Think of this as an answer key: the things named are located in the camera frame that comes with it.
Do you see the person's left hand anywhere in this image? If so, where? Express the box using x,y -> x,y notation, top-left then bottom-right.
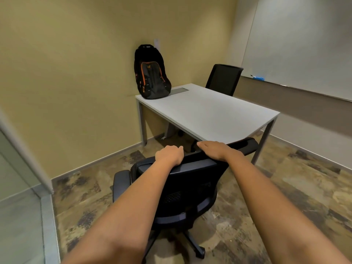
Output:
155,145 -> 185,168

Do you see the person's right forearm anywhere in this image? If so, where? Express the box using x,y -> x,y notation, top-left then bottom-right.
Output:
227,151 -> 352,264

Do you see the glass partition with grey frame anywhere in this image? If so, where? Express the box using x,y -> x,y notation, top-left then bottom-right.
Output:
0,107 -> 60,264

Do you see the white table with grey legs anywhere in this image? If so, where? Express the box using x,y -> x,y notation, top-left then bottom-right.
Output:
135,83 -> 281,165

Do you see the black mesh office chair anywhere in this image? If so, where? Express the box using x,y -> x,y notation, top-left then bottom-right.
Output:
205,64 -> 244,97

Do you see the grey cable column under table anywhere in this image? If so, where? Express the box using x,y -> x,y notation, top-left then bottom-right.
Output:
161,123 -> 177,140

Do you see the black and orange backpack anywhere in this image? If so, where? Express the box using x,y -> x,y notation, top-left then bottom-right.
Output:
134,44 -> 172,100

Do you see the grey table cable cover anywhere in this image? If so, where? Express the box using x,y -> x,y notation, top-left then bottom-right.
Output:
169,87 -> 190,96

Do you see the person's right hand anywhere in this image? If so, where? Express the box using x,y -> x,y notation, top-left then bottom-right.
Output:
197,141 -> 244,163

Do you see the person's left forearm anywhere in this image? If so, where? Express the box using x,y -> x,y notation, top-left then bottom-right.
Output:
61,159 -> 180,264

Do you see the black office chair with armrests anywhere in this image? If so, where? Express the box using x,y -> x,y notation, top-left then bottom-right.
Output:
112,137 -> 259,260

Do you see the white wall whiteboard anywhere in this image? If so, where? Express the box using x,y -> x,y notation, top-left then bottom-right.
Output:
241,0 -> 352,102

